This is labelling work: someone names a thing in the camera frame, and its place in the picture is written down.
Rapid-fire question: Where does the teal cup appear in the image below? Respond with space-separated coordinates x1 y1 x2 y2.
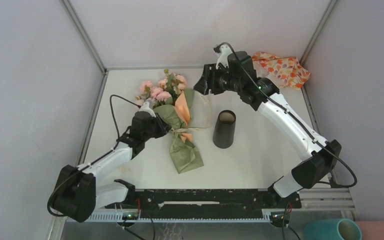
304 218 363 240

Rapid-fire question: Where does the orange floral cloth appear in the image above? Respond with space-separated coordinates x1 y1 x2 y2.
252 51 311 90

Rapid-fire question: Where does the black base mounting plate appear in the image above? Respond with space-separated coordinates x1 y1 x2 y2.
105 188 302 220

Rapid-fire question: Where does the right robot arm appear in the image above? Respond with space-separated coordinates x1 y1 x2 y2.
193 51 342 208

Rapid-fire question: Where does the pink cup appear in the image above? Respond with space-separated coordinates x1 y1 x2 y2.
356 221 384 240

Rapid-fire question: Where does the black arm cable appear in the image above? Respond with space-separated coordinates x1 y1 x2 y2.
216 42 359 189
47 94 142 218

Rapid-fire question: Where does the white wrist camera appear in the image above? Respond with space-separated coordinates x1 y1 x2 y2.
139 99 156 118
213 42 233 70

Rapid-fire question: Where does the pink flower bouquet green wrap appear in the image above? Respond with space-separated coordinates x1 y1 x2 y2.
135 69 212 174

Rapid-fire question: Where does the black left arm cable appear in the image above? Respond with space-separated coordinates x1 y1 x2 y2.
47 94 142 218

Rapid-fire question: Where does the black conical vase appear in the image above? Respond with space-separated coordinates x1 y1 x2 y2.
212 110 236 149

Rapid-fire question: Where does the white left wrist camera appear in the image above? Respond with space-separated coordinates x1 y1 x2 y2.
139 99 156 118

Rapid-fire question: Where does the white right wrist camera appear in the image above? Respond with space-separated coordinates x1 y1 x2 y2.
213 42 233 70

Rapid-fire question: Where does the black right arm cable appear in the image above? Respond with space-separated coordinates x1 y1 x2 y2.
216 42 359 189

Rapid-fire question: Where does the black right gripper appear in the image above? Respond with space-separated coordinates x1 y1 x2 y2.
193 62 243 96

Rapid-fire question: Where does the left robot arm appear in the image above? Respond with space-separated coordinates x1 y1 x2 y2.
46 111 171 223

